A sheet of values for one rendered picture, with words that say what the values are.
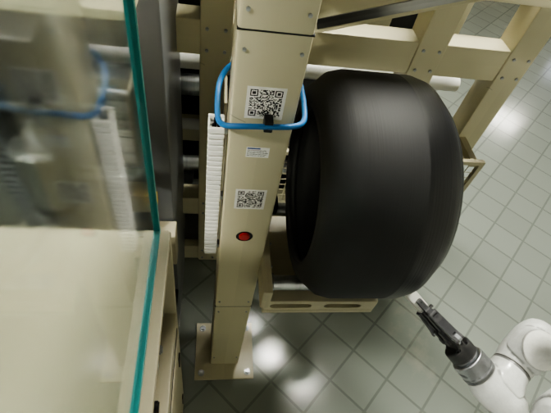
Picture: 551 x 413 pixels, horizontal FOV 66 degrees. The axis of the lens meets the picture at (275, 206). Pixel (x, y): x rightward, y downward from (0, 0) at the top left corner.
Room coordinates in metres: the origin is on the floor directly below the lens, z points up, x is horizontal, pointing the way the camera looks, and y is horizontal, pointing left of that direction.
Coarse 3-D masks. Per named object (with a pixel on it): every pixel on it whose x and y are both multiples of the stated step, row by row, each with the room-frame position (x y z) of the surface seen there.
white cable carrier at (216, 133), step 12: (216, 132) 0.65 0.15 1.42; (216, 144) 0.65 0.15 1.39; (216, 156) 0.65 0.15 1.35; (216, 168) 0.65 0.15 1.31; (216, 180) 0.65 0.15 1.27; (216, 192) 0.65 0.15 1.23; (216, 204) 0.65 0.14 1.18; (216, 216) 0.65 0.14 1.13; (216, 228) 0.65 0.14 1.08; (204, 240) 0.64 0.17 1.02; (216, 240) 0.65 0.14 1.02; (204, 252) 0.64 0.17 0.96
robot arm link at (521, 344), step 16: (528, 320) 0.64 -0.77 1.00; (512, 336) 0.59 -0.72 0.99; (528, 336) 0.57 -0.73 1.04; (544, 336) 0.57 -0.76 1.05; (496, 352) 0.55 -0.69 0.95; (512, 352) 0.54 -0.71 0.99; (528, 352) 0.53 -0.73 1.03; (544, 352) 0.52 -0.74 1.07; (528, 368) 0.50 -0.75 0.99; (544, 368) 0.50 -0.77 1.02
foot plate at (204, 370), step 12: (204, 324) 0.82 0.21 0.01; (204, 336) 0.76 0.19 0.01; (204, 348) 0.71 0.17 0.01; (252, 348) 0.76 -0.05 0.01; (204, 360) 0.65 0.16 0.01; (240, 360) 0.69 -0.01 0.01; (252, 360) 0.70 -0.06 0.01; (204, 372) 0.60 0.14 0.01; (216, 372) 0.61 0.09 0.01; (228, 372) 0.62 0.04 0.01; (240, 372) 0.64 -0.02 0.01; (252, 372) 0.65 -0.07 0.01
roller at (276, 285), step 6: (276, 276) 0.64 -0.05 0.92; (282, 276) 0.65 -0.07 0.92; (288, 276) 0.65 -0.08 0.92; (294, 276) 0.66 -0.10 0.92; (276, 282) 0.62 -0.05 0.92; (282, 282) 0.63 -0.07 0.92; (288, 282) 0.63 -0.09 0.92; (294, 282) 0.64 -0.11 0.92; (300, 282) 0.64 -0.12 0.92; (276, 288) 0.61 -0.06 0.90; (282, 288) 0.61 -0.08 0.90; (288, 288) 0.62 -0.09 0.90; (294, 288) 0.62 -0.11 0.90; (300, 288) 0.63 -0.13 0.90; (306, 288) 0.63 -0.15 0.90
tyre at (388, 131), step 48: (336, 96) 0.80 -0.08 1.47; (384, 96) 0.80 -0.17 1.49; (432, 96) 0.85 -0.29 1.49; (336, 144) 0.68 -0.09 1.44; (384, 144) 0.68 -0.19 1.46; (432, 144) 0.71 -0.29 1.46; (288, 192) 0.89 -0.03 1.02; (336, 192) 0.60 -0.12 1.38; (384, 192) 0.60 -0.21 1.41; (432, 192) 0.63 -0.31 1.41; (288, 240) 0.74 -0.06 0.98; (336, 240) 0.54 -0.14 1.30; (384, 240) 0.55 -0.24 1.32; (432, 240) 0.57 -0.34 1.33; (336, 288) 0.51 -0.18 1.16; (384, 288) 0.53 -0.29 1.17
